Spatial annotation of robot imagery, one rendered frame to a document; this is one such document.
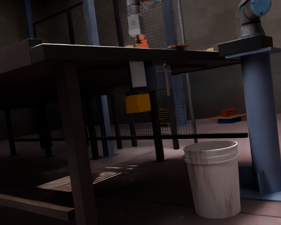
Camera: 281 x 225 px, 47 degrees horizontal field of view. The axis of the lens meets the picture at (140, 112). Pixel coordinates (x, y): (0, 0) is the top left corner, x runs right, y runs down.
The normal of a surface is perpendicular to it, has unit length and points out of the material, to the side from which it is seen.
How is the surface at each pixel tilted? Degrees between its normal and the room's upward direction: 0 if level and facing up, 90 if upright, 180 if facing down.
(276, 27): 90
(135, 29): 90
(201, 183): 93
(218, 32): 90
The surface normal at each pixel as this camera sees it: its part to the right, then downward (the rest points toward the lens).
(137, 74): 0.76, -0.07
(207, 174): -0.40, 0.15
